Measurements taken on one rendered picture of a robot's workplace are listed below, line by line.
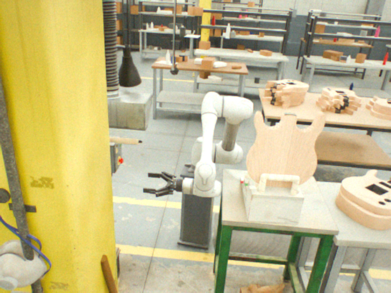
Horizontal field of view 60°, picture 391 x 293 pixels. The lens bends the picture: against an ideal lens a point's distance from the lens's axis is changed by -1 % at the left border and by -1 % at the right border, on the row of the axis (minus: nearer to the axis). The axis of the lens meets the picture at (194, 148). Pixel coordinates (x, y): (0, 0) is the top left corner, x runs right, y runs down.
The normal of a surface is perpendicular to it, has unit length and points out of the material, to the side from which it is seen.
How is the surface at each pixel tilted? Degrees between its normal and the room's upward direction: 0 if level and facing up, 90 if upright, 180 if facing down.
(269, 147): 90
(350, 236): 0
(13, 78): 90
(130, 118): 90
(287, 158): 90
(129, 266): 0
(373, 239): 0
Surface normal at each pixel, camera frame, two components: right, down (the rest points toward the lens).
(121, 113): -0.07, 0.43
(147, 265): 0.06, -0.90
